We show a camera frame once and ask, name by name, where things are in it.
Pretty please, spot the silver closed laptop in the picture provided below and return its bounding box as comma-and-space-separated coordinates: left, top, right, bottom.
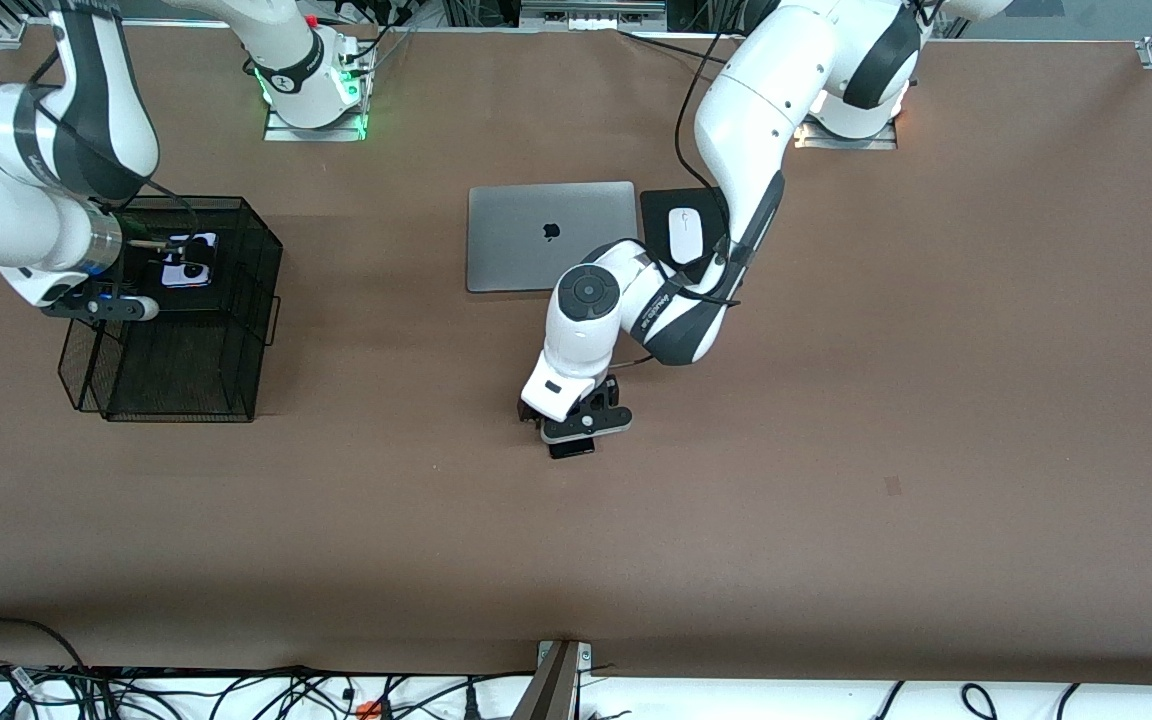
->
466, 181, 643, 294

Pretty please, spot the black mouse pad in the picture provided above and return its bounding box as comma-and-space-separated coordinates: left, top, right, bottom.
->
639, 186, 737, 273

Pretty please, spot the white computer mouse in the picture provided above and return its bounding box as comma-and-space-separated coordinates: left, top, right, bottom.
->
668, 207, 705, 266

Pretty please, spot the black equipment rack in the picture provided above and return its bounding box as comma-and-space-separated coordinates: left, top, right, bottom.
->
441, 0, 737, 33

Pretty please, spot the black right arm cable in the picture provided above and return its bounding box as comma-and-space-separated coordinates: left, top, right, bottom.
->
31, 50, 202, 241

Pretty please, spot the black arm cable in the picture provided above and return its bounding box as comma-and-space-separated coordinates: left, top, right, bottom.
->
626, 28, 787, 371
31, 50, 202, 241

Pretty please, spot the black wire mesh basket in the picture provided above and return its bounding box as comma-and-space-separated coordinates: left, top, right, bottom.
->
56, 195, 285, 424

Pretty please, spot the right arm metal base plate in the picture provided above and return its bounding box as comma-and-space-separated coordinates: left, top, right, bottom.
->
264, 50, 369, 142

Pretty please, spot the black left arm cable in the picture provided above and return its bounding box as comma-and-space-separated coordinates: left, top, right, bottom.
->
626, 28, 787, 371

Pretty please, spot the aluminium bracket post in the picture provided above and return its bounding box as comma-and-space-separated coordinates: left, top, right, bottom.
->
511, 640, 594, 720

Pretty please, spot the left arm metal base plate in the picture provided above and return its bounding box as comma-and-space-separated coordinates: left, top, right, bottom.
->
794, 115, 899, 151

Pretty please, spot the black floor cable loop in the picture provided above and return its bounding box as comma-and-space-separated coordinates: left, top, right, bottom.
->
0, 617, 92, 691

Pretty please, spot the long black table cable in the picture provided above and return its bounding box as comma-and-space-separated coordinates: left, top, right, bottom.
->
619, 28, 737, 63

